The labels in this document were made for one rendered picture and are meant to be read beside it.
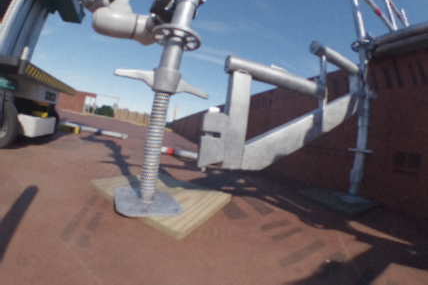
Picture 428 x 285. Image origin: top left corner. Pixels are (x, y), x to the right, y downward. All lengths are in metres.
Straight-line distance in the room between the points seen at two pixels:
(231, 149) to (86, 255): 0.36
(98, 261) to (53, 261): 0.07
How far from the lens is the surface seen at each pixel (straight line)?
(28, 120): 0.90
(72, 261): 0.30
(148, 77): 0.41
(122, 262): 0.30
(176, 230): 0.35
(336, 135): 1.11
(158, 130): 0.40
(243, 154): 0.45
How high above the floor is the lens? 0.20
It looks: 3 degrees up
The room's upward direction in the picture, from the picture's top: 10 degrees clockwise
